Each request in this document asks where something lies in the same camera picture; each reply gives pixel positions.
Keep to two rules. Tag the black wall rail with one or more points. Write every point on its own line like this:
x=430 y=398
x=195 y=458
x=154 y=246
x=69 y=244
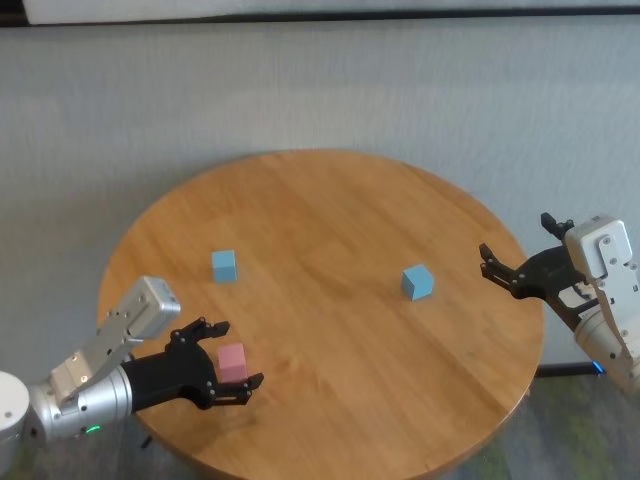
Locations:
x=300 y=18

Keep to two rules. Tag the blue cube block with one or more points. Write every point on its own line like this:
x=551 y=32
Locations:
x=224 y=267
x=417 y=284

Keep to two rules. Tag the pink cube block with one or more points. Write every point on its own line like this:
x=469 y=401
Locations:
x=231 y=365

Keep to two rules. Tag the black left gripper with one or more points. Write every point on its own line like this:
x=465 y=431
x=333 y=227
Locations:
x=175 y=375

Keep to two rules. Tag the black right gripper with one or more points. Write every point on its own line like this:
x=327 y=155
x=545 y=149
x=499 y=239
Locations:
x=542 y=277

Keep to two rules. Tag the small black table foot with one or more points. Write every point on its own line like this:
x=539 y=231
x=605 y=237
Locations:
x=146 y=442

